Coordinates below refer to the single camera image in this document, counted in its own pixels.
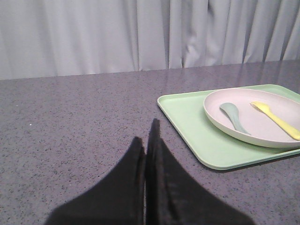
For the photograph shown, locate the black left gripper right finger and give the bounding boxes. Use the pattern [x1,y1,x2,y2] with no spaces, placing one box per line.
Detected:
[145,119,254,225]

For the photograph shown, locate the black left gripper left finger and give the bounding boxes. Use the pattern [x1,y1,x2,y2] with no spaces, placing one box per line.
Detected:
[46,137,146,225]

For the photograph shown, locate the beige round plate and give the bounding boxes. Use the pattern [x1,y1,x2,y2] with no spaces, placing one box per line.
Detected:
[203,88,300,149]

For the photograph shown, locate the yellow plastic fork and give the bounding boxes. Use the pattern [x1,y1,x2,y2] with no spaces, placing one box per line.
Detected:
[250,101,300,141]

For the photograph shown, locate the light green tray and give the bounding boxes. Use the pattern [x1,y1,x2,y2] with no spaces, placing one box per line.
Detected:
[157,84,300,170]

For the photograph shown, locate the sage green spoon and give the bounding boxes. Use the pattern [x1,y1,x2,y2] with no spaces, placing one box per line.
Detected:
[219,102,250,135]

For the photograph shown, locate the white curtain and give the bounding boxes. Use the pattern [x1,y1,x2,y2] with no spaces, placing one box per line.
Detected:
[0,0,300,80]

